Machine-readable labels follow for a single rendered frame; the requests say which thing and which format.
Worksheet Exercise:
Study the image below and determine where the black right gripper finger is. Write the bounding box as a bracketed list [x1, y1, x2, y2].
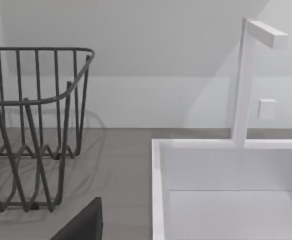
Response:
[49, 196, 104, 240]

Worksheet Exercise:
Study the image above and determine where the white sink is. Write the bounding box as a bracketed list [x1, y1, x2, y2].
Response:
[151, 138, 292, 240]

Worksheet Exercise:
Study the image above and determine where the tall white tap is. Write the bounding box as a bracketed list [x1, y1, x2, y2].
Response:
[231, 17, 289, 148]

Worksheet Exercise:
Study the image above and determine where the small white square knob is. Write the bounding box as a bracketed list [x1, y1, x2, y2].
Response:
[257, 98, 277, 120]

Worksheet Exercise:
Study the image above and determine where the dark grey wire basket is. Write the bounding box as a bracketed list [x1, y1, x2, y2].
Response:
[0, 47, 96, 214]

